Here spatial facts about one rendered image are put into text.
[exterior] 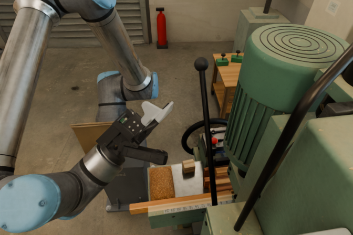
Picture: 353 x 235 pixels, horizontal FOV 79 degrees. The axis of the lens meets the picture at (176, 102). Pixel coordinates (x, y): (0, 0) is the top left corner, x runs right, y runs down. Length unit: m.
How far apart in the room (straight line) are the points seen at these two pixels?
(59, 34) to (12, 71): 3.36
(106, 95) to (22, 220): 0.83
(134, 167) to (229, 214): 0.98
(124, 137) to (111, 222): 1.33
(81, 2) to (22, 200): 0.52
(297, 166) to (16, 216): 0.43
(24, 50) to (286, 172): 0.61
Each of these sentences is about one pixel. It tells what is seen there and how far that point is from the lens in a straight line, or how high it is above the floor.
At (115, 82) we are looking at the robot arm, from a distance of 1.19.
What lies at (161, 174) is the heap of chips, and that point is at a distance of 0.85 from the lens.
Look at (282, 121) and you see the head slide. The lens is 0.39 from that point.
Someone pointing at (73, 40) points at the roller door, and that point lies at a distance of 3.94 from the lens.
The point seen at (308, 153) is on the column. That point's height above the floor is 1.49.
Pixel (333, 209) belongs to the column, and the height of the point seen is 1.48.
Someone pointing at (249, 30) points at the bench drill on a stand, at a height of 0.62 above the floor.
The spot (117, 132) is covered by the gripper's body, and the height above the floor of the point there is 1.27.
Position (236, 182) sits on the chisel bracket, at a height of 1.05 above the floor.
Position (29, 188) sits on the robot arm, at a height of 1.33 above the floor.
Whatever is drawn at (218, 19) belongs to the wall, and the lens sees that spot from 3.68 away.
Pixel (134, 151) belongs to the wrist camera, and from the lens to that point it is 0.54.
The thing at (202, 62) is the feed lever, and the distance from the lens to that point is 0.51.
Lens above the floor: 1.68
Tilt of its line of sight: 42 degrees down
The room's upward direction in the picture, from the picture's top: straight up
